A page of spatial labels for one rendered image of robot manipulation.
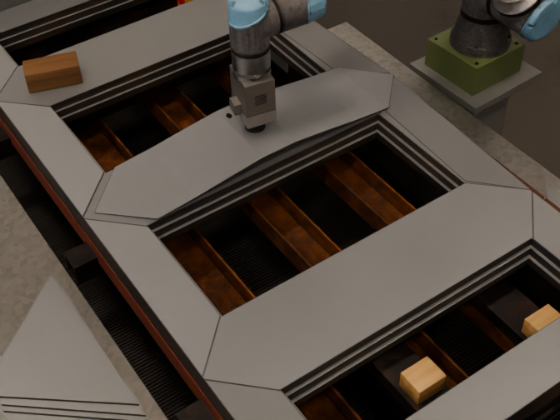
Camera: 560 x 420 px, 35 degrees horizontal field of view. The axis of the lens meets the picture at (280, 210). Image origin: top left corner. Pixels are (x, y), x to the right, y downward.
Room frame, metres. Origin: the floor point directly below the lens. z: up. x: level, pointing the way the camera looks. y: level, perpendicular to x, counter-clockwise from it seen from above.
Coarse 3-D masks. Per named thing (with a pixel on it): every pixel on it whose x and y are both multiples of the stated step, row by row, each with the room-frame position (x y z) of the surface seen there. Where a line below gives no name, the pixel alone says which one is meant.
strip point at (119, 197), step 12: (108, 180) 1.28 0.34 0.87; (120, 180) 1.28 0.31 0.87; (108, 192) 1.24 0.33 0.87; (120, 192) 1.24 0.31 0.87; (132, 192) 1.24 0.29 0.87; (108, 204) 1.21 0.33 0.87; (120, 204) 1.21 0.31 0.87; (132, 204) 1.21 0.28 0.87; (144, 204) 1.20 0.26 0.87; (132, 216) 1.18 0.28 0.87; (144, 216) 1.17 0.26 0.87; (156, 216) 1.17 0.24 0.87
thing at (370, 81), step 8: (344, 72) 1.60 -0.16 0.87; (352, 72) 1.60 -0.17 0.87; (360, 72) 1.60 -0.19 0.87; (368, 72) 1.60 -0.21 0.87; (360, 80) 1.57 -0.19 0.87; (368, 80) 1.57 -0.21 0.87; (376, 80) 1.57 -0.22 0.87; (384, 80) 1.57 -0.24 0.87; (368, 88) 1.54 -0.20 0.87; (376, 88) 1.54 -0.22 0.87; (384, 88) 1.54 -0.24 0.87; (376, 96) 1.51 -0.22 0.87; (384, 96) 1.51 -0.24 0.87; (384, 104) 1.48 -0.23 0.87
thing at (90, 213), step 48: (96, 0) 1.96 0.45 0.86; (144, 0) 2.01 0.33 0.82; (192, 48) 1.72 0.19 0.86; (288, 48) 1.73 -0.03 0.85; (96, 96) 1.58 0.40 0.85; (336, 144) 1.39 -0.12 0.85; (384, 144) 1.41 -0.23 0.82; (96, 192) 1.25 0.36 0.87; (240, 192) 1.26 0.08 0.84; (96, 240) 1.14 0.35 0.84; (528, 240) 1.08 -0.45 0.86; (480, 288) 1.00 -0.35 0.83; (384, 336) 0.89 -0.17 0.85
